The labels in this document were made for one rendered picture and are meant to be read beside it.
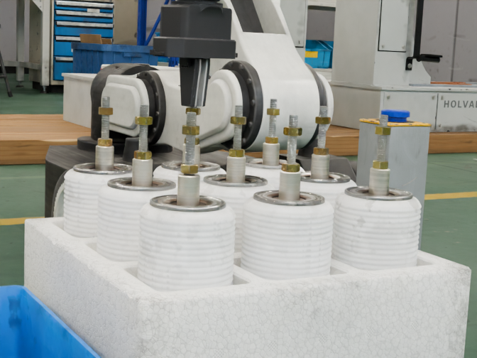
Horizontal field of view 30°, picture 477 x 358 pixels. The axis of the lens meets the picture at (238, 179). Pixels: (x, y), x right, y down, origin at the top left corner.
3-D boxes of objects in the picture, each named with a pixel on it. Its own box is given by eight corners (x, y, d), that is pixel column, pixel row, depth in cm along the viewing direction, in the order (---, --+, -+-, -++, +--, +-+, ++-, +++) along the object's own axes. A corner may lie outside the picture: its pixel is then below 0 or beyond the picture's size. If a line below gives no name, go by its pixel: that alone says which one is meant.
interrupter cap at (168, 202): (180, 197, 93) (180, 191, 93) (240, 207, 89) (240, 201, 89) (133, 207, 87) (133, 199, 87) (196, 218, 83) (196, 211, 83)
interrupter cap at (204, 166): (214, 175, 110) (214, 170, 110) (154, 171, 111) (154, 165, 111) (225, 167, 117) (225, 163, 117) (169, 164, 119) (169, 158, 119)
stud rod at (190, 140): (187, 190, 87) (189, 112, 86) (181, 187, 88) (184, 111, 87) (195, 189, 88) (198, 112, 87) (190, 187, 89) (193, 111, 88)
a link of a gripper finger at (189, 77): (182, 105, 114) (183, 56, 113) (199, 107, 112) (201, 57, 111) (172, 105, 113) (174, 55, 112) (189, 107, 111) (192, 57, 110)
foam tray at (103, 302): (22, 354, 115) (23, 218, 113) (279, 322, 134) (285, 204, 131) (138, 492, 82) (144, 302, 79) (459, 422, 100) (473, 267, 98)
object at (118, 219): (140, 364, 94) (145, 196, 92) (76, 343, 100) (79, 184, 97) (196, 342, 102) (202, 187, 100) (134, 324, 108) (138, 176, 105)
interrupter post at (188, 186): (185, 204, 90) (186, 172, 89) (204, 207, 89) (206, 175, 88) (170, 207, 88) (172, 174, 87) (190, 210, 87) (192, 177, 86)
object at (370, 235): (309, 348, 102) (318, 192, 99) (355, 331, 109) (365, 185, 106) (380, 371, 96) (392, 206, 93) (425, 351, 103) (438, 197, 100)
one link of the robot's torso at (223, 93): (113, 71, 175) (231, 57, 134) (204, 74, 185) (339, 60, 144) (114, 150, 177) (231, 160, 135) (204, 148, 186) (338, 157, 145)
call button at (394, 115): (374, 123, 124) (375, 108, 124) (397, 123, 126) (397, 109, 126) (392, 126, 121) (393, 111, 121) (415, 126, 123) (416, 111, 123)
